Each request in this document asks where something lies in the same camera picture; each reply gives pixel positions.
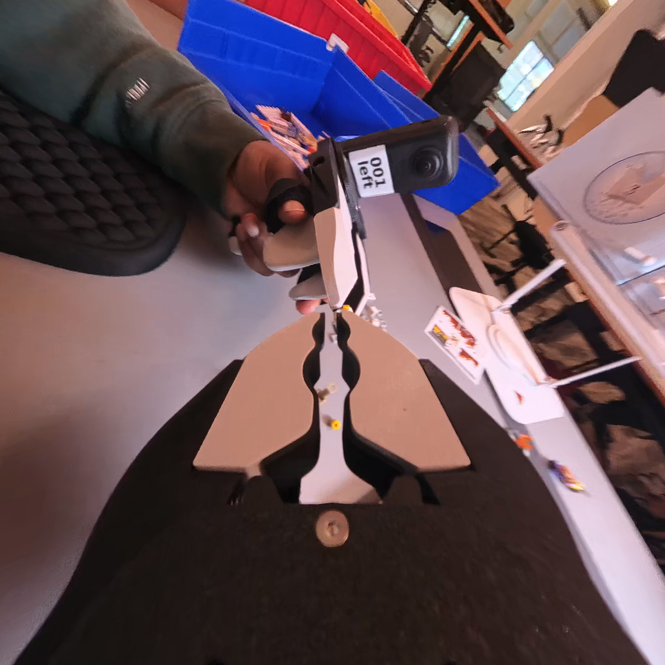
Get white book stand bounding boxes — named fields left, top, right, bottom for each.
left=448, top=218, right=665, bottom=426

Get wooden top standing desk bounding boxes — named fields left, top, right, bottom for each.
left=402, top=0, right=516, bottom=53

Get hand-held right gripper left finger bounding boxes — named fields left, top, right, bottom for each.
left=193, top=313, right=326, bottom=478

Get person's left hand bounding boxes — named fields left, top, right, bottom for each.
left=224, top=139, right=329, bottom=317

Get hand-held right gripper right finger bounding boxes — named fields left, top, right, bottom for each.
left=335, top=310, right=472, bottom=473

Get person's left forearm green sleeve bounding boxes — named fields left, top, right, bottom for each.
left=0, top=0, right=267, bottom=219

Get paned window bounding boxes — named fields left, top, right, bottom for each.
left=496, top=41, right=556, bottom=112

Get purple minifigure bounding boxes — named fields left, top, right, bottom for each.
left=548, top=460, right=588, bottom=493

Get red plastic bin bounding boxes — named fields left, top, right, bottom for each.
left=244, top=0, right=433, bottom=95

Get pale blue instruction booklet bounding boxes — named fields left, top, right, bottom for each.
left=527, top=87, right=665, bottom=245

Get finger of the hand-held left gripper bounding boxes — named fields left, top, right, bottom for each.
left=314, top=206, right=349, bottom=309
left=342, top=207, right=372, bottom=308

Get scattered assorted lego bricks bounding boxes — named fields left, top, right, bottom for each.
left=252, top=104, right=319, bottom=169

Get pile of small lego pieces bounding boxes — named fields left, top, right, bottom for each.
left=358, top=305, right=389, bottom=334

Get black mesh cushion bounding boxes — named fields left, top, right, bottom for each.
left=0, top=91, right=189, bottom=277

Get black office chair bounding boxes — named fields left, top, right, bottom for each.
left=422, top=44, right=502, bottom=133

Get lego sticker sheet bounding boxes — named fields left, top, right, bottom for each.
left=423, top=305, right=487, bottom=385

